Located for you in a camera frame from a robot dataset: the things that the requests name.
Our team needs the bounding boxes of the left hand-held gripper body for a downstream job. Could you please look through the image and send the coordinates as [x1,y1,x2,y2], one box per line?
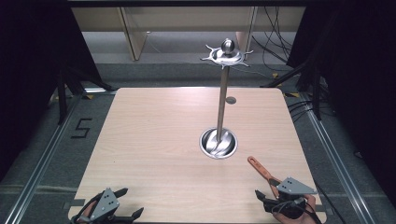
[70,188,129,224]

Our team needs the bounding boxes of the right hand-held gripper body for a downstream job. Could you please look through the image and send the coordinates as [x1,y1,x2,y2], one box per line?
[263,175,318,220]

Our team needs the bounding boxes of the orange handled kitchen utensil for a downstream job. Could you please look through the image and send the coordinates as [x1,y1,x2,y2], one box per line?
[247,155,282,200]

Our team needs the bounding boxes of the person's left hand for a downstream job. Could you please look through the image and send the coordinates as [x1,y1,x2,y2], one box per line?
[76,201,98,224]

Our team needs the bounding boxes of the person's right hand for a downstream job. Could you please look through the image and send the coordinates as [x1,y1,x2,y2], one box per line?
[273,193,323,224]

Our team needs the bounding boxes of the steel utensil rack stand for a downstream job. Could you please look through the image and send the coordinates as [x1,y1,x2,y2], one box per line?
[199,37,255,161]

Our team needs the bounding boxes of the black tripod stand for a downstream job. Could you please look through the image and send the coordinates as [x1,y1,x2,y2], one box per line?
[261,58,332,121]
[55,65,115,126]

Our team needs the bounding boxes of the dark curtain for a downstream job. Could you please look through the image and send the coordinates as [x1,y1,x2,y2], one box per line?
[0,0,104,183]
[286,0,396,200]

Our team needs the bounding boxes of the beige wooden desk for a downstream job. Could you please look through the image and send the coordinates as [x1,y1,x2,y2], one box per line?
[70,7,306,62]

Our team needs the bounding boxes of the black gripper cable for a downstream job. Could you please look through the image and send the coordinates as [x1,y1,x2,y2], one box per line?
[271,199,325,224]

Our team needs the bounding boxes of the aluminium floor rail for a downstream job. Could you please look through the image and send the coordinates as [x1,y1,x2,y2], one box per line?
[298,92,375,224]
[2,88,117,224]

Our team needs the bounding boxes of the black floor cables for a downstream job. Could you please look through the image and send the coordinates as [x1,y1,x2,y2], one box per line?
[287,98,338,123]

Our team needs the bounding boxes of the bundle of black cables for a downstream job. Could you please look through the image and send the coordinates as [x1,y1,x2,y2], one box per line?
[250,6,297,64]

